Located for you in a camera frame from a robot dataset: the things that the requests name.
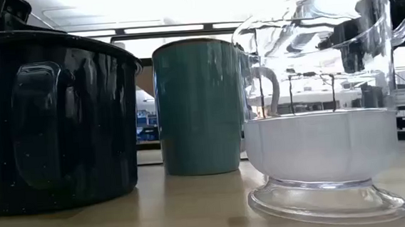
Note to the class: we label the black speckled enamel mug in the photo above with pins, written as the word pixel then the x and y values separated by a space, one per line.
pixel 53 131

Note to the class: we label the clear glass footed cup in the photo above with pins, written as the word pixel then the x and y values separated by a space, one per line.
pixel 319 148

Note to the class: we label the blue storage bins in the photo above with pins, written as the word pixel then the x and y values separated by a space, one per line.
pixel 147 124

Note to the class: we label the wooden shelf black frame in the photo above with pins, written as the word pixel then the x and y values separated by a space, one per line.
pixel 168 34

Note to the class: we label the black aluminium rig frame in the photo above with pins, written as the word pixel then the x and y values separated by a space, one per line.
pixel 147 145

